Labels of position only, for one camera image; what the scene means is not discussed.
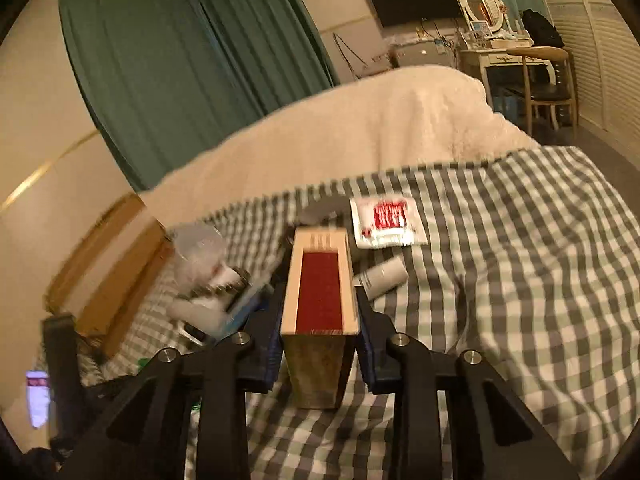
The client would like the black wall television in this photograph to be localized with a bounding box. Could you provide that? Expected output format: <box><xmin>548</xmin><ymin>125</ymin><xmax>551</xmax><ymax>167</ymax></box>
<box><xmin>365</xmin><ymin>0</ymin><xmax>463</xmax><ymax>28</ymax></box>

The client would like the white dressing table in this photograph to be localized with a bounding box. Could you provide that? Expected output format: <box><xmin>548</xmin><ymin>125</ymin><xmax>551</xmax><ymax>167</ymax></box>
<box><xmin>459</xmin><ymin>42</ymin><xmax>551</xmax><ymax>126</ymax></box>

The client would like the grey mini fridge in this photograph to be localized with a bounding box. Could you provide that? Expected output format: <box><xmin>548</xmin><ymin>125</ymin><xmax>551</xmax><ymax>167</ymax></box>
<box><xmin>390</xmin><ymin>42</ymin><xmax>456</xmax><ymax>68</ymax></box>

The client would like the clear plastic bag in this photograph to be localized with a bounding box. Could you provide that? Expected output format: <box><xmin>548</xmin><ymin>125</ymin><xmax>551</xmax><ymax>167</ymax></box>
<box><xmin>167</xmin><ymin>222</ymin><xmax>236</xmax><ymax>293</ymax></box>

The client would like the white packet with red print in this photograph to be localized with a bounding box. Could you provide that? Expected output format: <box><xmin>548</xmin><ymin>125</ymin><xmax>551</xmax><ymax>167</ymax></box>
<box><xmin>349</xmin><ymin>195</ymin><xmax>430</xmax><ymax>250</ymax></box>

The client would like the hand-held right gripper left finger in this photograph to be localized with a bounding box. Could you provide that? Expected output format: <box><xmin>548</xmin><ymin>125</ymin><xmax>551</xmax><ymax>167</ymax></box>
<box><xmin>57</xmin><ymin>280</ymin><xmax>289</xmax><ymax>480</ymax></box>

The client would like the cardboard box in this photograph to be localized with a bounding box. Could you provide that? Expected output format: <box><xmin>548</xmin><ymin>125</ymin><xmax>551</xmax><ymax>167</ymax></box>
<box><xmin>45</xmin><ymin>192</ymin><xmax>173</xmax><ymax>361</ymax></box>

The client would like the white cylindrical bottle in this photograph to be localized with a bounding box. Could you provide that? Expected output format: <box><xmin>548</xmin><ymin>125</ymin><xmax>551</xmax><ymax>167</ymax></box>
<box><xmin>352</xmin><ymin>254</ymin><xmax>408</xmax><ymax>297</ymax></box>

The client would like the oval white-framed mirror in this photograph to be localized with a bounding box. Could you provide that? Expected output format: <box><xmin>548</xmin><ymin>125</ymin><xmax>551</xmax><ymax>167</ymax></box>
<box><xmin>460</xmin><ymin>0</ymin><xmax>507</xmax><ymax>31</ymax></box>

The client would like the black stand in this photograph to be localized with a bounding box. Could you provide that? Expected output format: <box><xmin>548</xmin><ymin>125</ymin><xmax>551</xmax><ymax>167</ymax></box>
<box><xmin>42</xmin><ymin>314</ymin><xmax>87</xmax><ymax>441</ymax></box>

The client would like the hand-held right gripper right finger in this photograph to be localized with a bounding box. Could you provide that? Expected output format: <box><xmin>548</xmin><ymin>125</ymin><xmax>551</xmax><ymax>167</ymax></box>
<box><xmin>352</xmin><ymin>285</ymin><xmax>583</xmax><ymax>480</ymax></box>

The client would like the black backpack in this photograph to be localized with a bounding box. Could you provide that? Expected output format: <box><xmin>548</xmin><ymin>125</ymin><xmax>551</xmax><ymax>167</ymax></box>
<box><xmin>520</xmin><ymin>9</ymin><xmax>563</xmax><ymax>48</ymax></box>

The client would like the white jar with metal lid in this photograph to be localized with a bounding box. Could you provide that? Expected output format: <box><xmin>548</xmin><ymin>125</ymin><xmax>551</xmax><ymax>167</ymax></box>
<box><xmin>207</xmin><ymin>266</ymin><xmax>253</xmax><ymax>306</ymax></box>

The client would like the wooden chair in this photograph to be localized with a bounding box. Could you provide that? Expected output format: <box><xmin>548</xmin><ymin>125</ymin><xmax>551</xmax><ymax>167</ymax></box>
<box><xmin>505</xmin><ymin>46</ymin><xmax>578</xmax><ymax>133</ymax></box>

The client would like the wooden box with red lining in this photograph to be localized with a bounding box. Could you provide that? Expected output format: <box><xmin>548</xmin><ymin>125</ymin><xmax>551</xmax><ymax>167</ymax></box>
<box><xmin>279</xmin><ymin>226</ymin><xmax>361</xmax><ymax>410</ymax></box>

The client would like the white louvered wardrobe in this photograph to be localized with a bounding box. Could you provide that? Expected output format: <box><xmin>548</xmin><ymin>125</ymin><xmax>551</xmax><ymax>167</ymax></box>
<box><xmin>530</xmin><ymin>0</ymin><xmax>640</xmax><ymax>161</ymax></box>

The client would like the phone with lit screen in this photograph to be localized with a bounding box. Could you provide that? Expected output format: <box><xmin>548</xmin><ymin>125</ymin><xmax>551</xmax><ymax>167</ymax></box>
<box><xmin>25</xmin><ymin>370</ymin><xmax>53</xmax><ymax>428</ymax></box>

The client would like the cream blanket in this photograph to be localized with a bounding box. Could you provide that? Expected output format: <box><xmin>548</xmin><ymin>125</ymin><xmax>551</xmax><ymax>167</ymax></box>
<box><xmin>137</xmin><ymin>65</ymin><xmax>541</xmax><ymax>226</ymax></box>

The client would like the grey checked bedsheet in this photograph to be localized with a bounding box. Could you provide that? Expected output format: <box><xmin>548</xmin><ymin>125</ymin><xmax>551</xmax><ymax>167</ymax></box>
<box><xmin>35</xmin><ymin>145</ymin><xmax>640</xmax><ymax>480</ymax></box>

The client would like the dark wall cable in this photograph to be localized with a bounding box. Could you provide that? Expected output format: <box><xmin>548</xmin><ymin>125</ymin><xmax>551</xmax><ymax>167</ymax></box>
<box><xmin>332</xmin><ymin>32</ymin><xmax>367</xmax><ymax>79</ymax></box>

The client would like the dark grey object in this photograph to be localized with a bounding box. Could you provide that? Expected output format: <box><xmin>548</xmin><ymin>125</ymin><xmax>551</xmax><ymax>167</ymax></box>
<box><xmin>295</xmin><ymin>199</ymin><xmax>353</xmax><ymax>228</ymax></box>

